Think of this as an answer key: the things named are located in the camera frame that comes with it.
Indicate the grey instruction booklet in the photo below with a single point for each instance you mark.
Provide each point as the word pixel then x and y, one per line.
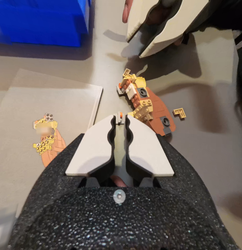
pixel 54 109

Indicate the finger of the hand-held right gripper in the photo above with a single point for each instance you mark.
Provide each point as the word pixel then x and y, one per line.
pixel 138 13
pixel 179 23

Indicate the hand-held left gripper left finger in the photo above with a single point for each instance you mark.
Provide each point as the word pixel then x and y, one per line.
pixel 91 150

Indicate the tan corner plate brick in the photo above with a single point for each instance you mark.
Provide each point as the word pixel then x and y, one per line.
pixel 181 112

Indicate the small grey orange brick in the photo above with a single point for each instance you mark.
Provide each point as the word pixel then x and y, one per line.
pixel 121 117

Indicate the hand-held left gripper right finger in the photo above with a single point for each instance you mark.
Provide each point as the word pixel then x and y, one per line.
pixel 148 150

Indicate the blue plastic bin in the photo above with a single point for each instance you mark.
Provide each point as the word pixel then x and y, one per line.
pixel 35 19

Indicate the tan angled plate brick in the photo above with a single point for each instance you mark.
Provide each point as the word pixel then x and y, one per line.
pixel 126 73

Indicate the brown tan brick model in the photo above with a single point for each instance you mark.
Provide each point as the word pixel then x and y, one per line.
pixel 158 109

